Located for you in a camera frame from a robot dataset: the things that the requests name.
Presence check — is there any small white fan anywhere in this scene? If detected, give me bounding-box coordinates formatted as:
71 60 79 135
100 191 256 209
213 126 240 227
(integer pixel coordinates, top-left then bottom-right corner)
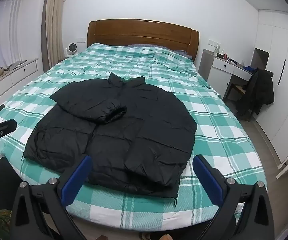
64 42 78 57

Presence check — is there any person's leg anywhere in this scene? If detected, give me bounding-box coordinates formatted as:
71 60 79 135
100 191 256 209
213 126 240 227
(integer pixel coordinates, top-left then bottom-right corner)
0 156 48 217

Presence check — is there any chair with dark coat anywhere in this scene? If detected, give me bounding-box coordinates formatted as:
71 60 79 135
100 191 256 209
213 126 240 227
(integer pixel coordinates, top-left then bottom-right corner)
236 67 275 121

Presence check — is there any bed with green plaid cover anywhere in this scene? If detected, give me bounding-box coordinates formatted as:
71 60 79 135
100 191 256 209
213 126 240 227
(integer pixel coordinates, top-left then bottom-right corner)
0 42 268 234

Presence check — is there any black puffer jacket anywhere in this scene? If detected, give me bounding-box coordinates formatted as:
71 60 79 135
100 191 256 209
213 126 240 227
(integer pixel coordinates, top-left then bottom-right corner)
23 72 198 207

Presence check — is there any grey folded cloth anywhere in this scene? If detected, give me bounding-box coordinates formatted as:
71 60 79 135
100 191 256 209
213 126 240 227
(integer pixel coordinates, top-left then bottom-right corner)
4 60 28 71

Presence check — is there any white low drawer cabinet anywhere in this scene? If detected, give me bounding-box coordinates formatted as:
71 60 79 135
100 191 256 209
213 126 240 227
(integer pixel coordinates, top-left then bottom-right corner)
0 58 39 110

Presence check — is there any white desk with drawer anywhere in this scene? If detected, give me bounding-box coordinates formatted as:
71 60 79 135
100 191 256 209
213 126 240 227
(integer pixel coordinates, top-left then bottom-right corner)
199 49 255 102

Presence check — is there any white wardrobe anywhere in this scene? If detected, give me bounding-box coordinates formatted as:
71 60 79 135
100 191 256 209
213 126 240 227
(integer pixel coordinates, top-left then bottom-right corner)
251 10 288 173

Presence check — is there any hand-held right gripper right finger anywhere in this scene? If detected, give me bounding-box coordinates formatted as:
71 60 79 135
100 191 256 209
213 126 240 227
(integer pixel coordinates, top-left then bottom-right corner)
192 154 275 240

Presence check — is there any wooden headboard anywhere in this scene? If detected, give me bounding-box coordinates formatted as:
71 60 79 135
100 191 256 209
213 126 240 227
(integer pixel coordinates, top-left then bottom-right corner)
87 19 200 63

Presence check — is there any white sheer curtain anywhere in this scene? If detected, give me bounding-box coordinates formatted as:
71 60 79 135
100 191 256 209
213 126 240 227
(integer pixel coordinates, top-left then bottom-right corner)
0 0 26 68

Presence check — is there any wooden chair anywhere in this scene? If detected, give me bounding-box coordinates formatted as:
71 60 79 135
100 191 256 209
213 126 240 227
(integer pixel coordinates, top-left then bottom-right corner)
227 81 249 101

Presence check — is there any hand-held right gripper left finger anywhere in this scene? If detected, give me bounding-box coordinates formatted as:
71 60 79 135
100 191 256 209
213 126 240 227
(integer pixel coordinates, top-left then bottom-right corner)
10 154 93 240

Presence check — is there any beige curtain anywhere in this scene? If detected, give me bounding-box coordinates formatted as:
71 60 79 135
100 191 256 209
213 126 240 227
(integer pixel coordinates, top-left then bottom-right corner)
42 0 70 73

